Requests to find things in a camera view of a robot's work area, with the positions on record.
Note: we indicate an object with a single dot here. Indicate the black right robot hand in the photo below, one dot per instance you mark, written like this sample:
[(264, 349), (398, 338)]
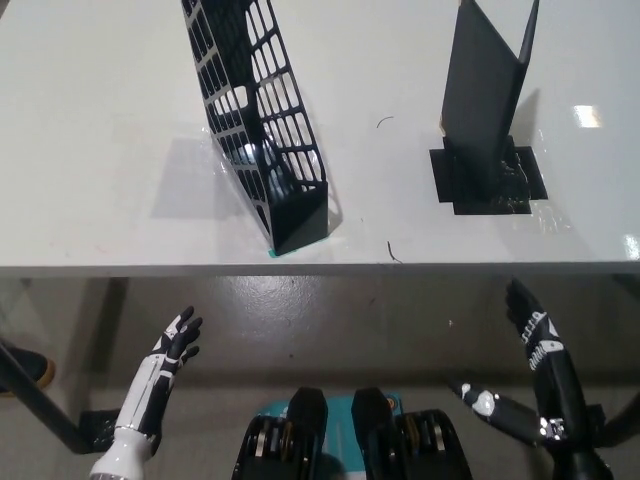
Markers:
[(550, 370)]

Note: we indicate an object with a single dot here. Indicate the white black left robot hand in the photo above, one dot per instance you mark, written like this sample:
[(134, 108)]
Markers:
[(150, 395)]

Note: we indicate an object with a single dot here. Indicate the black mesh file shelf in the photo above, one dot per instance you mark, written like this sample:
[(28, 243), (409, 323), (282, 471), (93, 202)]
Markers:
[(300, 220)]

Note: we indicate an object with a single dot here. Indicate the black metal table leg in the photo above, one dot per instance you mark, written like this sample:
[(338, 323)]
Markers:
[(622, 415), (45, 405)]

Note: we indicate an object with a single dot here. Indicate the dark shoe with tan sole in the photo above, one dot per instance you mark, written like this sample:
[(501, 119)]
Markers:
[(27, 367)]

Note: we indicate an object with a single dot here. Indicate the teal tape strip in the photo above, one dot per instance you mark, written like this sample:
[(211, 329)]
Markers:
[(273, 253)]

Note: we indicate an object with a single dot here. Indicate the black tape patch on table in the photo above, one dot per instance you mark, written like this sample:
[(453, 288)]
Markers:
[(442, 175)]

